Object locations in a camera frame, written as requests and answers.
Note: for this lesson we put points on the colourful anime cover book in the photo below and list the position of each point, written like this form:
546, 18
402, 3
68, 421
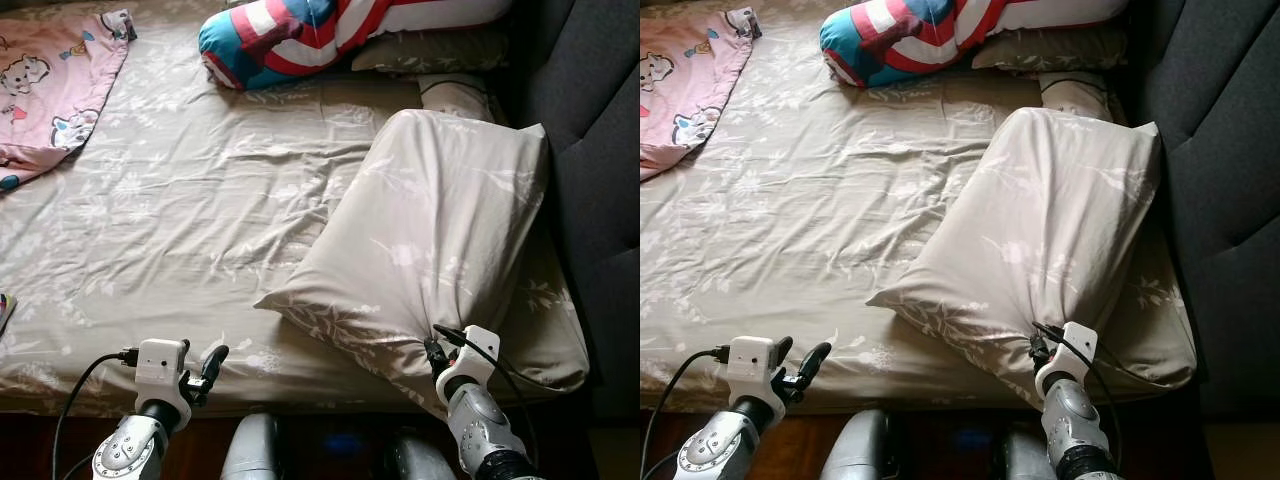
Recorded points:
5, 312

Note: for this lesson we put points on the dark grey upholstered headboard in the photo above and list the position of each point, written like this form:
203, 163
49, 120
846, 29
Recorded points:
1220, 150
600, 150

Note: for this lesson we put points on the beige folded cloth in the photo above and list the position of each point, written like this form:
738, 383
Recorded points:
1075, 95
455, 98

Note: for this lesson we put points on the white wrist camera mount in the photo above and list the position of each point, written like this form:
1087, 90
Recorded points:
750, 362
475, 355
160, 365
1072, 350

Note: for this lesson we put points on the pink cartoon print blanket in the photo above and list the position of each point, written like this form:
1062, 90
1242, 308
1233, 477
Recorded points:
50, 90
680, 80

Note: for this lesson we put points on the beige floral bed sheet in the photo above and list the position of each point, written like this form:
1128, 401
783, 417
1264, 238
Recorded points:
830, 220
200, 220

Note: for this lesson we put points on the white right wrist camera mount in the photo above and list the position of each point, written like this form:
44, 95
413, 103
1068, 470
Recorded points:
475, 355
1072, 350

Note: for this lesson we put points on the flat beige floral pillow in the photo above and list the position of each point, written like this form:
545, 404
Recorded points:
1060, 50
430, 52

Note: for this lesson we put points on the red white blue striped pillow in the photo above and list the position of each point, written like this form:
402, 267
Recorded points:
900, 35
290, 35

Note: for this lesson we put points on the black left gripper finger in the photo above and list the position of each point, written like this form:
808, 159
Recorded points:
185, 350
215, 362
785, 350
815, 362

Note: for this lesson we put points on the large beige floral pillow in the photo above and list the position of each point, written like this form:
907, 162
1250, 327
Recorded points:
430, 230
1040, 230

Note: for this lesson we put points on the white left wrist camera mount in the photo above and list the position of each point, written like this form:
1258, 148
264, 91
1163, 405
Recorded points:
750, 362
160, 365

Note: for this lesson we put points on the silver robot right leg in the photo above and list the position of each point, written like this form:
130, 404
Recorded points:
420, 460
1020, 462

